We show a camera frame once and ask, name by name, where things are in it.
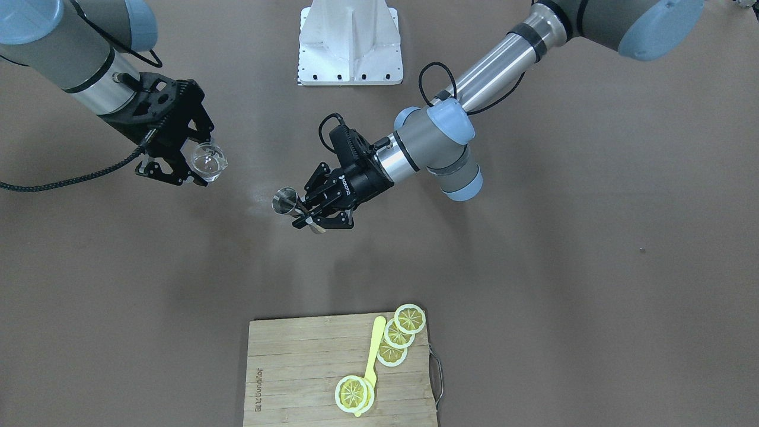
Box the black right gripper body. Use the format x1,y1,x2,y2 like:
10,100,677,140
100,72,211,158

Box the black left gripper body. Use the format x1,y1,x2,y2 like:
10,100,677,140
323,125,393,211

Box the steel double jigger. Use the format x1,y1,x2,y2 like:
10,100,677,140
272,187,326,234

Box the small clear glass cup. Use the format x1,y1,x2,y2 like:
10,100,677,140
189,142,228,182

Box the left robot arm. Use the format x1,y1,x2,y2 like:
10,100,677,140
273,1,704,233

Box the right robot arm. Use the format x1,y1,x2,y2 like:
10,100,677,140
1,1,214,192

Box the lemon slice middle of row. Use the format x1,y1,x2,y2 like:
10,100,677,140
383,320,415,350

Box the wooden cutting board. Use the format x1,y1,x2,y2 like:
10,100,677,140
243,313,438,426

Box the lemon slice on fork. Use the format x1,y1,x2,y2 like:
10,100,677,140
334,375,376,417

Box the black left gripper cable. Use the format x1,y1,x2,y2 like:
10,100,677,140
318,62,525,152

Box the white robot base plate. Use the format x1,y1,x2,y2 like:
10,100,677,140
296,1,404,86

